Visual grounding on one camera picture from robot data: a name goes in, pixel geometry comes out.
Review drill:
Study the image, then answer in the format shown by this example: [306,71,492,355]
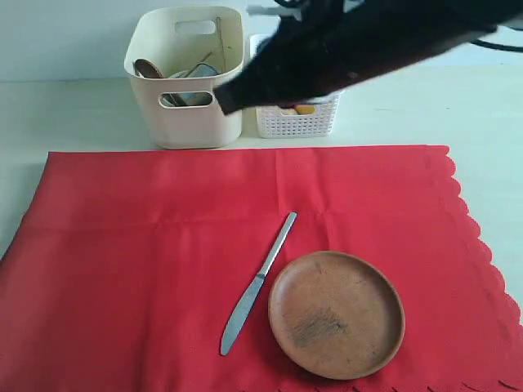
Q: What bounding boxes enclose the wooden chopstick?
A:
[215,16,226,73]
[184,51,213,78]

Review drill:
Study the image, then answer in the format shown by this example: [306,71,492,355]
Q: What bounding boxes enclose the small white perforated basket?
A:
[255,91,342,139]

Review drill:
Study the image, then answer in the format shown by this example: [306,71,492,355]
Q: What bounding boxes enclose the dark wooden spoon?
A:
[133,58,187,107]

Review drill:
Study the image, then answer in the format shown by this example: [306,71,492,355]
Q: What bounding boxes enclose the brown egg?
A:
[280,107,297,115]

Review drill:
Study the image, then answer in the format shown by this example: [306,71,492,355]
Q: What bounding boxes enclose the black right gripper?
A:
[214,0,369,117]

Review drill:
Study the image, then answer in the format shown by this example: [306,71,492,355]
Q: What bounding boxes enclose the red table cloth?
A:
[1,145,522,391]

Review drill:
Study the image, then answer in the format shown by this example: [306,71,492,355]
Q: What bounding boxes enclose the white ceramic bowl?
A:
[163,69,197,108]

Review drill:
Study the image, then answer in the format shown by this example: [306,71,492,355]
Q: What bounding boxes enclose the brown wooden plate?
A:
[268,251,405,381]

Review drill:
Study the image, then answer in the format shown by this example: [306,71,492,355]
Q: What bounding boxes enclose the steel table knife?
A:
[220,212,297,356]

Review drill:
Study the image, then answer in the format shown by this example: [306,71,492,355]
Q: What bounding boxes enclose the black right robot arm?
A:
[213,0,522,114]

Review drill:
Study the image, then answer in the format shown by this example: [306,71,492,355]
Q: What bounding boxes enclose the large cream plastic bin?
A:
[123,6,244,149]

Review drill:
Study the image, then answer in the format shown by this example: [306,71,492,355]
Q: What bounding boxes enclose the yellow lemon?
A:
[293,105,315,115]

